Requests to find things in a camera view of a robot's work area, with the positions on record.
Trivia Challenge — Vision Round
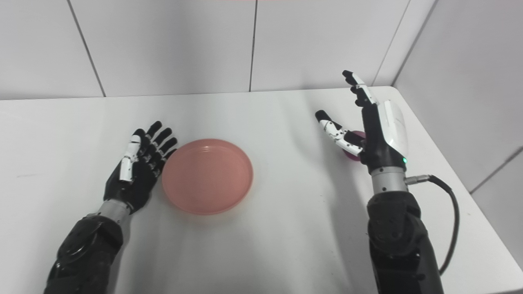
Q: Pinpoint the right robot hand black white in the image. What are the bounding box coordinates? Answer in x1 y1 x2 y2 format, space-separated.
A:
315 70 409 174

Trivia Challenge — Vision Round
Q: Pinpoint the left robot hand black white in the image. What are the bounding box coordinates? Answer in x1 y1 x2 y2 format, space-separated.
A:
103 121 179 214

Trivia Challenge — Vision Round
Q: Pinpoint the purple onion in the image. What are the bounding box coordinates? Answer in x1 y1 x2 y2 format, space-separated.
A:
342 131 367 162

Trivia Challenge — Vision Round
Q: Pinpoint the pink plate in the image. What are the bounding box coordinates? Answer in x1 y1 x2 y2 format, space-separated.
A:
162 138 254 216

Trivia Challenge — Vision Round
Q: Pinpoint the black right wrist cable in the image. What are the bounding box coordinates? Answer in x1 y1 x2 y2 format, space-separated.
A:
405 174 460 276

